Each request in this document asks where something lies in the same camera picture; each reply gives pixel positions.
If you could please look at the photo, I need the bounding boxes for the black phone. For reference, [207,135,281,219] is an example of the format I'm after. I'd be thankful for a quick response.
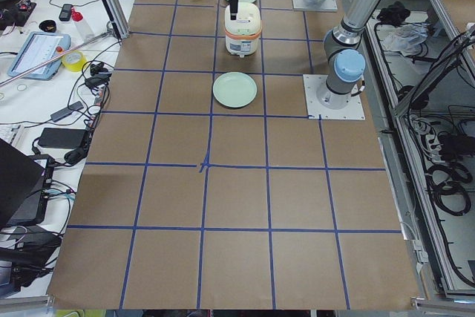
[59,4,73,22]

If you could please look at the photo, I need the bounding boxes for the black cloth bundle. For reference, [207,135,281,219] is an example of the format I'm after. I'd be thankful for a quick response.
[376,1,410,27]

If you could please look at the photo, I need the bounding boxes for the red cap spray bottle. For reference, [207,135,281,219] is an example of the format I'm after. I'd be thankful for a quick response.
[71,7,94,42]

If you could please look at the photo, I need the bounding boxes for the coiled black cables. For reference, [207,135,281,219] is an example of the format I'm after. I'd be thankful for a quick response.
[422,160,474,218]

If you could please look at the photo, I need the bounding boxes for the near light green plate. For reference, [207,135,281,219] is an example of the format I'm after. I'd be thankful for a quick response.
[212,72,258,108]

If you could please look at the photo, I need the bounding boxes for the yellow tape roll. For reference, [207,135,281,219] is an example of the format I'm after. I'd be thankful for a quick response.
[61,50,87,72]

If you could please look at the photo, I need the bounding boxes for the black laptop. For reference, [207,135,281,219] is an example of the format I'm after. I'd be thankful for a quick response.
[1,140,53,228]

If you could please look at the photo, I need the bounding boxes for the near blue teach pendant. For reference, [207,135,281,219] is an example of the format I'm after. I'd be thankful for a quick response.
[7,31,71,80]

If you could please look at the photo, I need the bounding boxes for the metal rod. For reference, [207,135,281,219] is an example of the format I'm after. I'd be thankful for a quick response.
[1,30,112,87]

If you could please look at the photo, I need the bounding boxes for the black power brick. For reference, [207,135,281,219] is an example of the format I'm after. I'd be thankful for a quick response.
[38,128,87,149]

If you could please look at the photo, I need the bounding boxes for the white orange rice cooker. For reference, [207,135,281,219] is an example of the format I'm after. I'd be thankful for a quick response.
[224,2,262,57]

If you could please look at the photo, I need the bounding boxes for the crumpled white cloth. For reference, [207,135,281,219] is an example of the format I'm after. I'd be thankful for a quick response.
[381,24,428,56]

